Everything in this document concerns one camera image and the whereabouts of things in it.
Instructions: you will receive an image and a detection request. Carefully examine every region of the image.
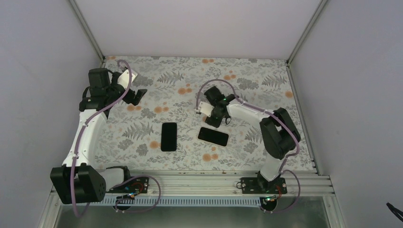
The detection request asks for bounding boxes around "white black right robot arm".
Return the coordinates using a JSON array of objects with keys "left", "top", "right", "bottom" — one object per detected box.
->
[{"left": 196, "top": 86, "right": 301, "bottom": 193}]

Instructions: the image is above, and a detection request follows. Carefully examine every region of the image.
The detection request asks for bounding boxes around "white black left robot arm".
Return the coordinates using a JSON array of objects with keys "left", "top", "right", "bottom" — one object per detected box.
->
[{"left": 50, "top": 68, "right": 147, "bottom": 204}]

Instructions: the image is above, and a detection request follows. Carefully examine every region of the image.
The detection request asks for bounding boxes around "grey slotted cable duct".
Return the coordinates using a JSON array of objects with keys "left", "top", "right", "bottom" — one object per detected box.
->
[{"left": 61, "top": 196, "right": 263, "bottom": 208}]

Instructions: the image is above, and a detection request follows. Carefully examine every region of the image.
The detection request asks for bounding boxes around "magenta phone black screen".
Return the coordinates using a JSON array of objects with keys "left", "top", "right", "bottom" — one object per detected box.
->
[{"left": 198, "top": 127, "right": 229, "bottom": 147}]

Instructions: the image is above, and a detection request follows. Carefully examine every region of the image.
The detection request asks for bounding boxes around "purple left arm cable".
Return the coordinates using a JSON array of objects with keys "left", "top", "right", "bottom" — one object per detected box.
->
[{"left": 69, "top": 59, "right": 162, "bottom": 219}]

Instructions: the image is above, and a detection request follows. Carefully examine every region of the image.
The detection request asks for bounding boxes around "black phone on mat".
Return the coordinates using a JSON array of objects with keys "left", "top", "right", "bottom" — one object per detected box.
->
[{"left": 161, "top": 122, "right": 177, "bottom": 152}]

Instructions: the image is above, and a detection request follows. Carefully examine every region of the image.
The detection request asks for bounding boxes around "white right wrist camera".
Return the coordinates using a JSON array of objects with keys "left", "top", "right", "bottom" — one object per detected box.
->
[{"left": 195, "top": 102, "right": 214, "bottom": 117}]

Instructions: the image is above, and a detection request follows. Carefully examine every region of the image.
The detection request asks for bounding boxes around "left aluminium corner post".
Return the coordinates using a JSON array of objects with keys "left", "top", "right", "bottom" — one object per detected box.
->
[{"left": 68, "top": 0, "right": 106, "bottom": 66}]

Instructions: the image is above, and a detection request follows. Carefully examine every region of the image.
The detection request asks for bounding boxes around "aluminium corner post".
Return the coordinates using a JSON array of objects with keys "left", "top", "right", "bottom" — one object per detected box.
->
[
  {"left": 286, "top": 0, "right": 328, "bottom": 67},
  {"left": 68, "top": 0, "right": 106, "bottom": 66}
]

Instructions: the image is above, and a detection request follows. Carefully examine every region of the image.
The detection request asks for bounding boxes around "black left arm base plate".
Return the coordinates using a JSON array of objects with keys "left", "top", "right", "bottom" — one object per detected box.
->
[{"left": 107, "top": 177, "right": 149, "bottom": 194}]

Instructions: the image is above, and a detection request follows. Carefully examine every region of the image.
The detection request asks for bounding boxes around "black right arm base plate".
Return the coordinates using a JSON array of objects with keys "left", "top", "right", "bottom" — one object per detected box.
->
[{"left": 235, "top": 177, "right": 288, "bottom": 194}]

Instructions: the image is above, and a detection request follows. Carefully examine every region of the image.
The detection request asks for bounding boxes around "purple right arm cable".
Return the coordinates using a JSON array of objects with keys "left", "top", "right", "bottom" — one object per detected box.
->
[{"left": 195, "top": 78, "right": 302, "bottom": 214}]

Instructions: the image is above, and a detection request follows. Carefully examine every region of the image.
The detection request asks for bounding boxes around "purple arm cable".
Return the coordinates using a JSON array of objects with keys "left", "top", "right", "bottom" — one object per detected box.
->
[
  {"left": 195, "top": 78, "right": 302, "bottom": 214},
  {"left": 69, "top": 59, "right": 162, "bottom": 219}
]

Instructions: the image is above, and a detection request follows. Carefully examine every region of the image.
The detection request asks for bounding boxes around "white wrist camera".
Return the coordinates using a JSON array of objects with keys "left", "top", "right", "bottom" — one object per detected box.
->
[
  {"left": 195, "top": 102, "right": 214, "bottom": 117},
  {"left": 117, "top": 69, "right": 138, "bottom": 88}
]

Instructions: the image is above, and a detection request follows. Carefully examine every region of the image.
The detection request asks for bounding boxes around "black object at edge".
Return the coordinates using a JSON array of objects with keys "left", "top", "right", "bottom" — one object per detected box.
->
[{"left": 386, "top": 202, "right": 403, "bottom": 222}]

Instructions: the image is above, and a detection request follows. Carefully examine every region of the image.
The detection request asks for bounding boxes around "aluminium front rail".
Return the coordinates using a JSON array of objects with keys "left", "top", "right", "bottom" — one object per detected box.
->
[{"left": 51, "top": 170, "right": 335, "bottom": 197}]

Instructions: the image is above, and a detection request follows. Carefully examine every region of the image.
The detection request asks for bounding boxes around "right aluminium corner post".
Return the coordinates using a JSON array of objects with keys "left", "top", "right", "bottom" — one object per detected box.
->
[{"left": 286, "top": 0, "right": 328, "bottom": 67}]

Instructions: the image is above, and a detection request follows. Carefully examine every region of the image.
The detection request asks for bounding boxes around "floral patterned table mat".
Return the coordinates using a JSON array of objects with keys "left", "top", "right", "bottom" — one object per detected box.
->
[{"left": 95, "top": 57, "right": 303, "bottom": 171}]

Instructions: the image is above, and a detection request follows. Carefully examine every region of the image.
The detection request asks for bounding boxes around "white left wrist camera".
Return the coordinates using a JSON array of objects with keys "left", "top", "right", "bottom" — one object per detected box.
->
[{"left": 117, "top": 69, "right": 138, "bottom": 88}]

